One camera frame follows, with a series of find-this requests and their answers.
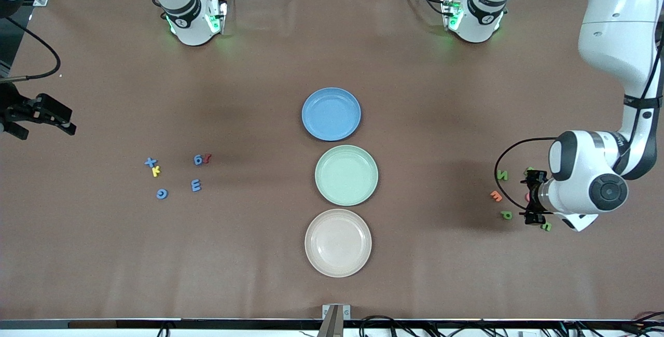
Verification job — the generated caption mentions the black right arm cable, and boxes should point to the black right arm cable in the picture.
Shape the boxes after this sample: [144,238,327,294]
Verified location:
[0,16,61,82]

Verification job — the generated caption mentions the silver aluminium mount bracket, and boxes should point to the silver aluminium mount bracket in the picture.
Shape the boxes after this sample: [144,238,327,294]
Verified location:
[322,303,352,337]

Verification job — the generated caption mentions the black table edge rail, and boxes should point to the black table edge rail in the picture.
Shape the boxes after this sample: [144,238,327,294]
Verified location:
[0,318,664,331]

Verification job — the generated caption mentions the light green plate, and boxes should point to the light green plate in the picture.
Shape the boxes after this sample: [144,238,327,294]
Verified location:
[315,145,379,207]

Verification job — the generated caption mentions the pale cream plate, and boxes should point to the pale cream plate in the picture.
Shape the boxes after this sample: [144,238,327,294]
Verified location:
[305,209,372,278]

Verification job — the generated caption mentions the brown table cover sheet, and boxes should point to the brown table cover sheet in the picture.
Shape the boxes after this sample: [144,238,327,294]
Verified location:
[0,0,664,322]

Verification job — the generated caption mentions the blue plate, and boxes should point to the blue plate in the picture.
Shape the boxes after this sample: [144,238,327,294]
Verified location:
[302,87,362,142]

